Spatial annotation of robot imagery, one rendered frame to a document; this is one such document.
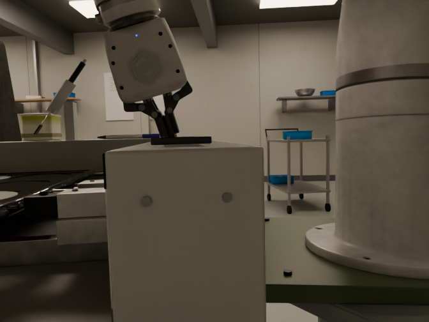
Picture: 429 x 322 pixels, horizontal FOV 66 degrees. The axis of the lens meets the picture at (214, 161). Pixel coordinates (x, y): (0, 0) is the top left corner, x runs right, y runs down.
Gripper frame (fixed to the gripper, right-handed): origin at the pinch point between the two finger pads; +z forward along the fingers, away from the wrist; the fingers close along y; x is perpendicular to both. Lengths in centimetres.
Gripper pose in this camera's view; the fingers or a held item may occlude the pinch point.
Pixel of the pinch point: (168, 127)
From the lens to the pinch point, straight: 51.9
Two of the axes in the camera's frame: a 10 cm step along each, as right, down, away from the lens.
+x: -0.7, -2.7, 9.6
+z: 2.8, 9.2, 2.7
